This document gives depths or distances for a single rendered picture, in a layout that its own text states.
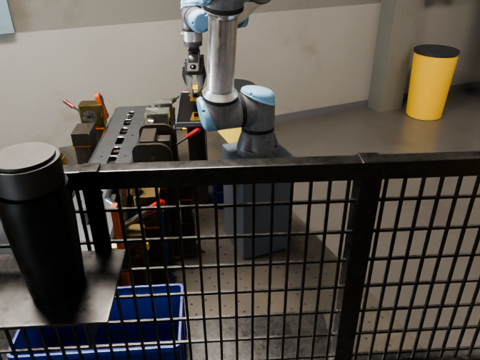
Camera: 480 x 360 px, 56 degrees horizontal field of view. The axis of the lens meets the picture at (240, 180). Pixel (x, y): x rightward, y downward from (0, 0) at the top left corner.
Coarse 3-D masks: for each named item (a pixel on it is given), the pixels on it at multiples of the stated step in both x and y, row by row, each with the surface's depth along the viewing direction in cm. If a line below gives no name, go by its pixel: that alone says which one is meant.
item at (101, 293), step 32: (96, 192) 56; (96, 224) 59; (0, 256) 60; (96, 256) 60; (0, 288) 55; (96, 288) 55; (0, 320) 50; (32, 320) 50; (64, 320) 50; (96, 320) 50
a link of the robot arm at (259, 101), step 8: (248, 88) 151; (256, 88) 153; (264, 88) 154; (240, 96) 149; (248, 96) 148; (256, 96) 147; (264, 96) 147; (272, 96) 149; (248, 104) 148; (256, 104) 148; (264, 104) 148; (272, 104) 150; (248, 112) 148; (256, 112) 149; (264, 112) 150; (272, 112) 152; (248, 120) 150; (256, 120) 151; (264, 120) 151; (272, 120) 154; (248, 128) 154; (256, 128) 152; (264, 128) 153
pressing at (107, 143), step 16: (128, 112) 224; (144, 112) 224; (112, 128) 207; (128, 128) 207; (112, 144) 191; (128, 144) 191; (96, 160) 179; (128, 160) 179; (80, 192) 158; (112, 192) 159; (80, 224) 141; (112, 224) 141; (80, 240) 134
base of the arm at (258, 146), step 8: (272, 128) 155; (240, 136) 159; (248, 136) 155; (256, 136) 154; (264, 136) 154; (272, 136) 156; (240, 144) 158; (248, 144) 156; (256, 144) 155; (264, 144) 155; (272, 144) 157; (240, 152) 158; (248, 152) 156; (256, 152) 155; (264, 152) 155; (272, 152) 157
